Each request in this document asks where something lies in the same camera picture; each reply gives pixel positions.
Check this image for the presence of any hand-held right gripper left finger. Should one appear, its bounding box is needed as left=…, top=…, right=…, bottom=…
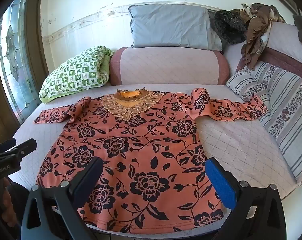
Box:
left=20, top=157, right=104, bottom=240

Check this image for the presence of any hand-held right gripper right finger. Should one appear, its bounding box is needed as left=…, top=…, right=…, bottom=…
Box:
left=205, top=157, right=288, bottom=240

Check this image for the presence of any green patterned folded blanket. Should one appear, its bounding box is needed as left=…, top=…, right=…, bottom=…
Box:
left=38, top=45, right=114, bottom=104

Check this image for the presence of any pink quilted sofa cushion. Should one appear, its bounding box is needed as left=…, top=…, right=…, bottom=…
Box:
left=109, top=46, right=230, bottom=87

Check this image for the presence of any person's left hand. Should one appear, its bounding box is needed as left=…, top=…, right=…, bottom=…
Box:
left=1, top=177, right=19, bottom=228

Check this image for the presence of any grey pillow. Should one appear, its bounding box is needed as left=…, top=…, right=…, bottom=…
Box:
left=128, top=4, right=223, bottom=52

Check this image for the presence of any large striped floral pillow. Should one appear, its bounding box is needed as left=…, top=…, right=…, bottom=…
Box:
left=243, top=61, right=302, bottom=187

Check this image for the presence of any quilted sofa armrest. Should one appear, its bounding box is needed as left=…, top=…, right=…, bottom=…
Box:
left=223, top=21, right=302, bottom=80

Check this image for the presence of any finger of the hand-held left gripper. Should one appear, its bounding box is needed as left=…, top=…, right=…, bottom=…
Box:
left=14, top=138, right=38, bottom=162
left=0, top=137, right=17, bottom=156

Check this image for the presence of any brown crumpled garment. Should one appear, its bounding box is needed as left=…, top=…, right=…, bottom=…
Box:
left=241, top=3, right=286, bottom=71

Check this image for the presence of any stained glass door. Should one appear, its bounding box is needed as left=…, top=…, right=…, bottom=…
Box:
left=0, top=0, right=45, bottom=125

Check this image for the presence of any orange floral long-sleeved top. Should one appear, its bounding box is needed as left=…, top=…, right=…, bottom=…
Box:
left=33, top=87, right=268, bottom=234

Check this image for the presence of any black furry garment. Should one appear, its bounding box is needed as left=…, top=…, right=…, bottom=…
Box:
left=213, top=9, right=249, bottom=45

